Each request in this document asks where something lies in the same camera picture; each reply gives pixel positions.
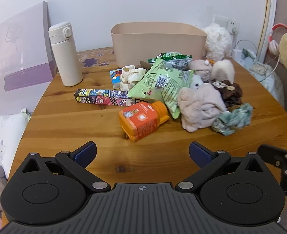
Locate white cable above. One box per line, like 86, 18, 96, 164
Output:
236, 39, 258, 54

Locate white wall plug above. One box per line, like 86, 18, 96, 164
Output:
231, 27, 239, 50

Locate white door frame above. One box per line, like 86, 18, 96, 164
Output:
255, 0, 279, 64

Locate green white snack bag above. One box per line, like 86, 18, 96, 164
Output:
147, 52, 193, 72

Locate green scrunchie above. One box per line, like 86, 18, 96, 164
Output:
211, 103, 253, 136

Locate white printed pillow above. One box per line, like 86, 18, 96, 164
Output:
0, 108, 32, 173

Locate wooden desktop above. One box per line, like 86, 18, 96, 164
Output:
2, 46, 287, 227

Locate floral patterned table mat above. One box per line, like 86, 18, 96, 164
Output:
76, 47, 117, 69

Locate colourful cartoon snack packet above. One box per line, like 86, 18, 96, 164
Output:
109, 69, 123, 89

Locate white cable and power strip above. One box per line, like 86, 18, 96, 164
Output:
241, 49, 285, 108

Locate large green snack bag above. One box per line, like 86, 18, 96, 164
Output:
127, 58, 195, 103

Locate beige plastic storage bin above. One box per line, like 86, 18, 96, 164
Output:
110, 22, 208, 69

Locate white thermos bottle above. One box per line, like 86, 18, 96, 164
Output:
48, 22, 84, 87

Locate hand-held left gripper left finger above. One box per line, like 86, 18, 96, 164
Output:
20, 141, 111, 192

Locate white wall socket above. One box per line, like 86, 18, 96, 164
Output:
213, 14, 240, 36

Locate pale purple board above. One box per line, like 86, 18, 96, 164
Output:
0, 1, 57, 116

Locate cream fluffy scrunchie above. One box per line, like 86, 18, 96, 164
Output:
210, 60, 236, 83

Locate pale pink fuzzy sock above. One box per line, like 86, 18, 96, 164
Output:
177, 83, 228, 132

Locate narrow green snack bag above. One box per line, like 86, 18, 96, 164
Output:
161, 70, 195, 119

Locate cream satin scrunchie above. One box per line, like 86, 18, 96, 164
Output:
120, 65, 147, 91

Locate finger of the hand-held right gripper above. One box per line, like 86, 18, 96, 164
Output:
257, 144, 287, 197

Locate pink white headphones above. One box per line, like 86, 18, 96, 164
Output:
269, 23, 287, 54

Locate white plush toy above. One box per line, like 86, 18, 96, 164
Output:
203, 23, 233, 60

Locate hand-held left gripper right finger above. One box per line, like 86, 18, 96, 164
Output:
176, 141, 268, 192

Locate long cartoon printed box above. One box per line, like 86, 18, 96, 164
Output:
73, 88, 140, 106

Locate orange plastic bottle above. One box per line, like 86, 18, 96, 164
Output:
118, 101, 170, 142

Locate brown scrunchie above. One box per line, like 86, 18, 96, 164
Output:
212, 79, 243, 108

